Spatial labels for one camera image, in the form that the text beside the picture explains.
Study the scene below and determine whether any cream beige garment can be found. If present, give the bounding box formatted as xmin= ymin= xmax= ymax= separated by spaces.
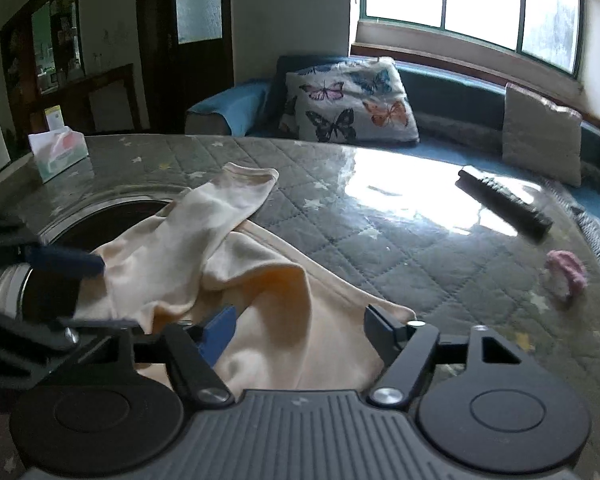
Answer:
xmin=72 ymin=161 xmax=417 ymax=399

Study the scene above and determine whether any round black induction cooktop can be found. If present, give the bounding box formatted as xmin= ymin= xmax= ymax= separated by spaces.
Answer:
xmin=40 ymin=194 xmax=172 ymax=252

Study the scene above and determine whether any tissue box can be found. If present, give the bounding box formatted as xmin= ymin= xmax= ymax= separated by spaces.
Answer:
xmin=29 ymin=126 xmax=88 ymax=183

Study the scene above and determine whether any grey quilted star table cover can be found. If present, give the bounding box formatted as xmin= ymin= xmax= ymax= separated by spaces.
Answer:
xmin=0 ymin=134 xmax=600 ymax=479

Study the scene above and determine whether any black remote control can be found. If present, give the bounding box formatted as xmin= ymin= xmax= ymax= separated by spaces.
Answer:
xmin=456 ymin=166 xmax=554 ymax=242

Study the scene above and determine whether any dark wooden cabinet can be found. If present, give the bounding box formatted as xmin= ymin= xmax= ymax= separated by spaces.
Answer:
xmin=0 ymin=0 xmax=142 ymax=158

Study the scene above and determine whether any butterfly print pillow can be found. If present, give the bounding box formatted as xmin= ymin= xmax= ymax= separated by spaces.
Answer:
xmin=279 ymin=58 xmax=419 ymax=144

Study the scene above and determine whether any grey plain pillow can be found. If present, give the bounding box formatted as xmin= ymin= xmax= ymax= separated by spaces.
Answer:
xmin=502 ymin=84 xmax=582 ymax=188

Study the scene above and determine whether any dark wooden door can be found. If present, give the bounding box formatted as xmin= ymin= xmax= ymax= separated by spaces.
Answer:
xmin=136 ymin=0 xmax=234 ymax=133

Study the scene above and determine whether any green framed window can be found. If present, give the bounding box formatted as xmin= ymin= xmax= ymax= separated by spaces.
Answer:
xmin=362 ymin=0 xmax=583 ymax=76

